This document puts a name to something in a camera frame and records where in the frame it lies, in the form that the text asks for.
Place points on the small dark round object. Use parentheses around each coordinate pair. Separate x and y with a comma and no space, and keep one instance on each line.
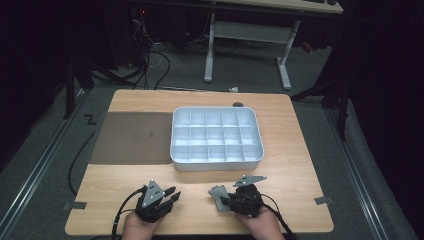
(238,104)

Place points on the metal floor rail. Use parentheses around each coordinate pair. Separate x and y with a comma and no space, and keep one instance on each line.
(356,173)
(36,170)

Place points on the white-legged desk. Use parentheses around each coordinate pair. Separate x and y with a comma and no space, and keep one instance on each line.
(248,31)

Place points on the grey cloth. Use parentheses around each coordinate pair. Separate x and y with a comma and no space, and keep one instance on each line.
(216,193)

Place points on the grey tape piece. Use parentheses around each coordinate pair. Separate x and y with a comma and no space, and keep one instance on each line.
(76,205)
(323,200)

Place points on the small red object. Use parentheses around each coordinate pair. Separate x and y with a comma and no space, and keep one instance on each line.
(307,47)

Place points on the black stand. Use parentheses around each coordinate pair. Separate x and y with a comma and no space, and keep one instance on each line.
(333,96)
(70,90)

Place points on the white divided storage box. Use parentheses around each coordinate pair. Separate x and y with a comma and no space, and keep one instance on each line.
(216,136)

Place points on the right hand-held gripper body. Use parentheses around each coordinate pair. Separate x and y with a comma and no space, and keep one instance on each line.
(248,200)

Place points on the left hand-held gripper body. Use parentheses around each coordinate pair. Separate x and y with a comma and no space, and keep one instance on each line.
(151,203)

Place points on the small white floor object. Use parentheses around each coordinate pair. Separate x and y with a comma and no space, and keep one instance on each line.
(233,89)

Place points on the person's left hand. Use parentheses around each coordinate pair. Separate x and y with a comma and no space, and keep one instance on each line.
(136,228)

